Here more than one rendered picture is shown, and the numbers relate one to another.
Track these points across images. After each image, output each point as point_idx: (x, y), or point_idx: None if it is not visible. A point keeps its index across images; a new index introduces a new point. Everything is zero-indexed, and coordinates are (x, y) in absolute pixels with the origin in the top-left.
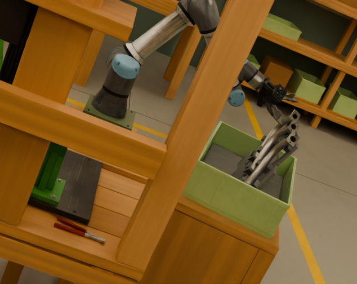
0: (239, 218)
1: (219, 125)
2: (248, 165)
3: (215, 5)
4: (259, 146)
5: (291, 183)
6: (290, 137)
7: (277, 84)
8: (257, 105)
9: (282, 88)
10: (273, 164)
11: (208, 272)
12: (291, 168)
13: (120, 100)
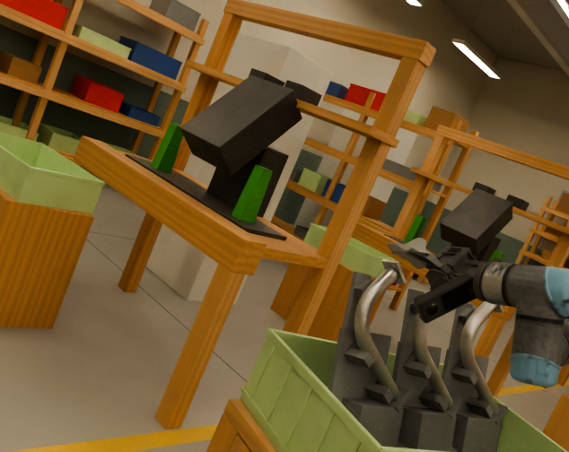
0: None
1: (411, 449)
2: (448, 404)
3: None
4: (427, 368)
5: (389, 353)
6: (487, 302)
7: (467, 252)
8: (427, 322)
9: (457, 249)
10: (452, 357)
11: None
12: (309, 345)
13: None
